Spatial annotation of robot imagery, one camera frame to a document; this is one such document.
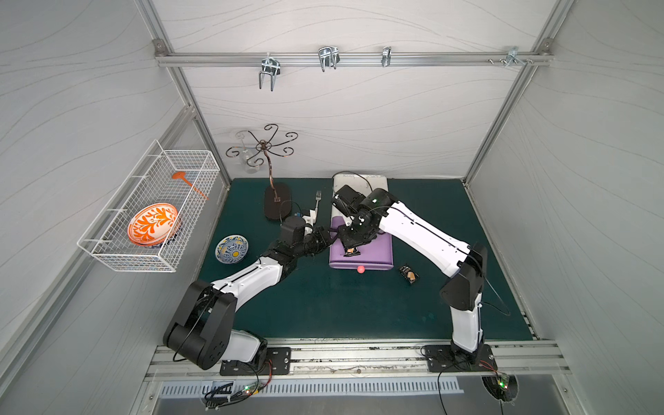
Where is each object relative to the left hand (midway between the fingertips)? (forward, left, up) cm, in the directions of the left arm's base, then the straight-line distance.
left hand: (341, 235), depth 82 cm
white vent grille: (-39, +10, -17) cm, 44 cm away
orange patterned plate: (-9, +48, +18) cm, 52 cm away
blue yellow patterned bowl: (+2, +41, -15) cm, 44 cm away
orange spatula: (+11, +50, +15) cm, 54 cm away
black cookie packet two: (-6, -25, -16) cm, 30 cm away
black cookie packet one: (-6, -4, 0) cm, 7 cm away
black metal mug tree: (+28, +28, -14) cm, 42 cm away
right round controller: (-38, -46, -18) cm, 62 cm away
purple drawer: (-6, -12, -2) cm, 13 cm away
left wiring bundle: (-41, +32, -20) cm, 56 cm away
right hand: (-3, -2, +2) cm, 4 cm away
